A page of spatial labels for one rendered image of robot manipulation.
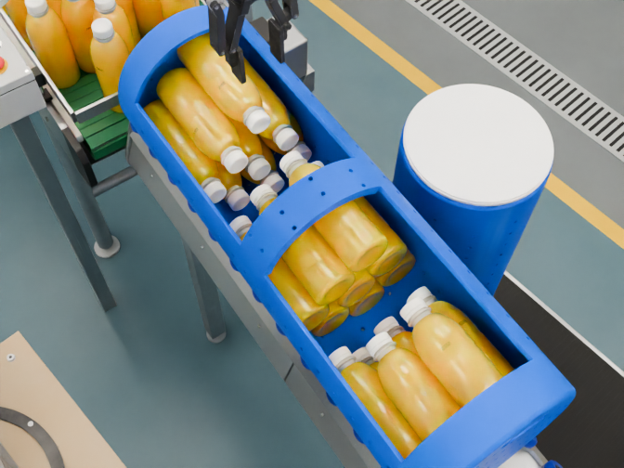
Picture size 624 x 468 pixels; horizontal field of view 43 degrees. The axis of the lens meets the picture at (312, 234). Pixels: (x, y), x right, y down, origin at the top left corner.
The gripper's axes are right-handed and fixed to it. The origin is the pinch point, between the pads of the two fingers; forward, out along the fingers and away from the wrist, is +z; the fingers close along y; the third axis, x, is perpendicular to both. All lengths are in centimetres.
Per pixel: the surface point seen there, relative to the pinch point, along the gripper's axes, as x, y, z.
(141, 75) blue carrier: 18.4, -12.4, 14.3
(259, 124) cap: -0.4, -1.0, 16.1
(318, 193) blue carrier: -20.2, -3.0, 9.7
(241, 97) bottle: 4.2, -1.3, 13.5
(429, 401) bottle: -53, -7, 17
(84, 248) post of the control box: 46, -32, 96
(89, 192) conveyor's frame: 63, -23, 100
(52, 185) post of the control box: 46, -32, 66
